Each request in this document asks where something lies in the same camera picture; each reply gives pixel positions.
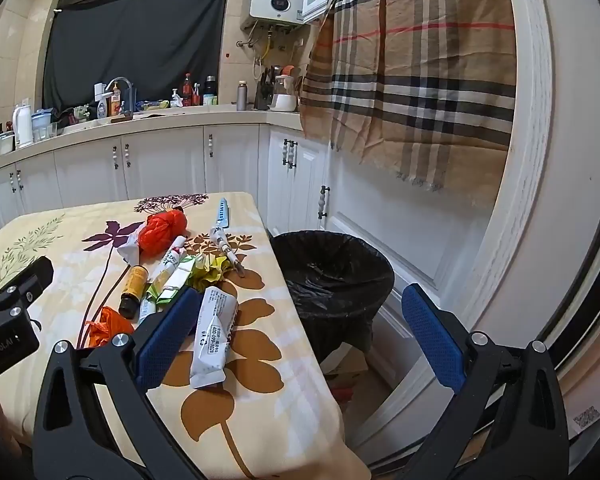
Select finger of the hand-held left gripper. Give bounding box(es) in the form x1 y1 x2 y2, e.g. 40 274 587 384
0 256 55 318

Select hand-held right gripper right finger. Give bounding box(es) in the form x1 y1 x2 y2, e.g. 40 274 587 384
400 283 571 480

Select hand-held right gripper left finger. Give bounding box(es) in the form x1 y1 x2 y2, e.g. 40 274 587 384
32 287 206 480

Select large white squeeze tube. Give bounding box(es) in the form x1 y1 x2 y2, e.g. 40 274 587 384
190 286 239 390

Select green and white packet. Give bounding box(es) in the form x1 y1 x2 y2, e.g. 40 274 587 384
139 255 198 323

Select small orange bag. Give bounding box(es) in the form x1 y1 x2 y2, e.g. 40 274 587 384
84 306 135 348

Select amber glass bottle yellow label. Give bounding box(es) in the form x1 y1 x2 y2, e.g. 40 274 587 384
118 266 148 320

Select yellow wrapper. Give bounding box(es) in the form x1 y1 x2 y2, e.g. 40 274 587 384
187 254 231 291

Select round bin with black liner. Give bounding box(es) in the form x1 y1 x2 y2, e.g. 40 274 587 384
269 230 396 363

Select cardboard box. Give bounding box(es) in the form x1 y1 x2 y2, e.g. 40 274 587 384
322 342 371 391

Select crumpled white wrapper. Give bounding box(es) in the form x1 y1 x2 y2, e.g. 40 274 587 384
116 227 146 266

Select floral beige tablecloth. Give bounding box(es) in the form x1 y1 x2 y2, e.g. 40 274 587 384
0 191 371 480

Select orange knotted plastic bag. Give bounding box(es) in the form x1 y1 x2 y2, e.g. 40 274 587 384
137 210 188 252

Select white electric kettle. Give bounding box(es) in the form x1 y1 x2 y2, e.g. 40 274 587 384
12 104 34 148

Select clear plastic container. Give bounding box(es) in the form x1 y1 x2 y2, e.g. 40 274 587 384
32 109 58 143

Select white lower kitchen cabinets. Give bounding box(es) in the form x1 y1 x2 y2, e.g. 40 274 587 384
0 122 486 376

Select chrome kitchen faucet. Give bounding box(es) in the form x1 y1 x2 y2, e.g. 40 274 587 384
105 77 133 116

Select plaid beige cloth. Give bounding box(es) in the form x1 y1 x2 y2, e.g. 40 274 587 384
300 0 518 211

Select black curtain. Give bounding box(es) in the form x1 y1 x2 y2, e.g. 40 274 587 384
42 0 231 116

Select black knife block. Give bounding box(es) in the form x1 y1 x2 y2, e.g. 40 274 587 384
255 67 276 111

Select glass jar with white contents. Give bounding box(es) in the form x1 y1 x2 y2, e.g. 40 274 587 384
270 75 298 112

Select white door frame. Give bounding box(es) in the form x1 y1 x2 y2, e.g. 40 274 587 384
470 0 600 361

